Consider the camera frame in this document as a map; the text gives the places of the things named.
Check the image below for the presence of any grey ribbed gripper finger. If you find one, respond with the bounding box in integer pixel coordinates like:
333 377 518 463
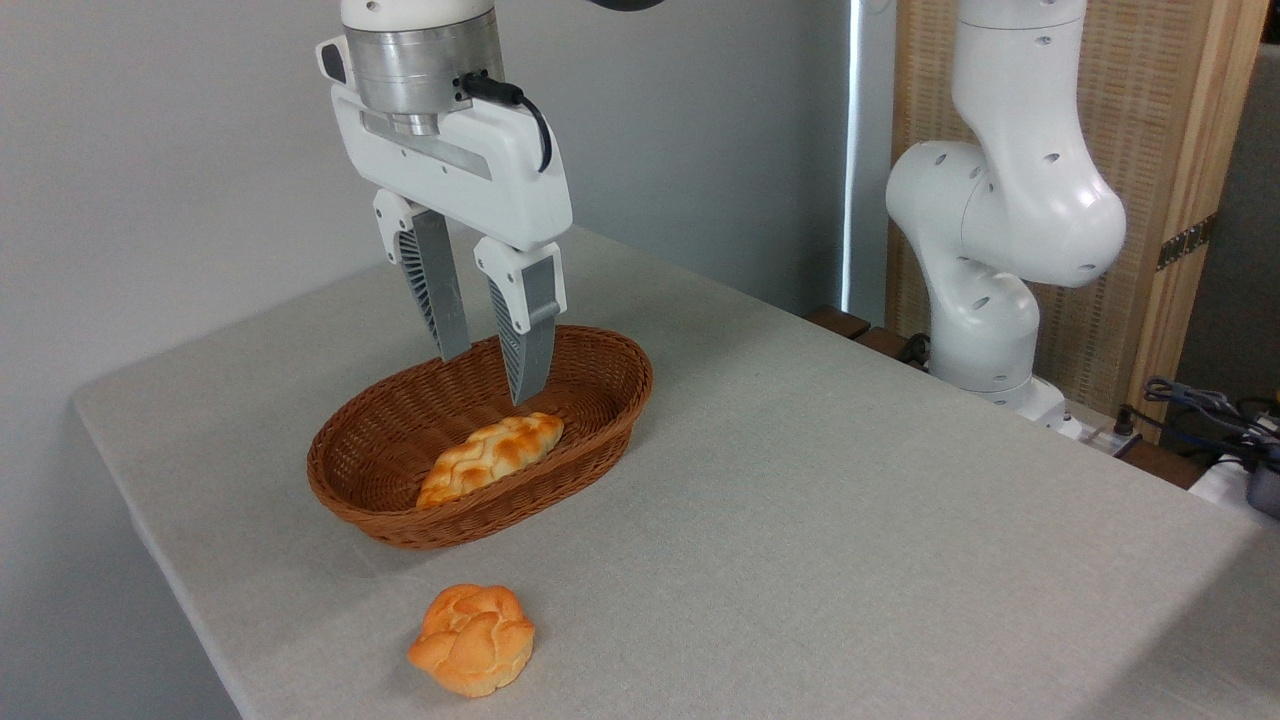
373 189 472 363
473 237 568 407

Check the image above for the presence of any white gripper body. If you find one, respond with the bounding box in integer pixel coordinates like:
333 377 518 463
317 35 574 252

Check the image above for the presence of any long braided bread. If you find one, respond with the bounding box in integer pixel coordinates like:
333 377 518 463
415 411 566 511

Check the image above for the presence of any round knotted bread roll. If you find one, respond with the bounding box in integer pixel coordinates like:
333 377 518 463
406 583 538 699

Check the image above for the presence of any brown oval wicker basket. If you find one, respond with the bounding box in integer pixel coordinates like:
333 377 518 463
306 324 655 551

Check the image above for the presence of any wooden folding screen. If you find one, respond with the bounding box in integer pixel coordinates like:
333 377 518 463
887 0 1272 443

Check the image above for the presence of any metal screen hinge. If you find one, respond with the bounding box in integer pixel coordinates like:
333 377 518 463
1156 212 1220 272

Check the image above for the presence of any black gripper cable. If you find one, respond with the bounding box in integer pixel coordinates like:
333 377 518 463
459 71 554 174

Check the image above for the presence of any black cable bundle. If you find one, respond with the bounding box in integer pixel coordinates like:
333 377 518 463
1113 376 1280 471

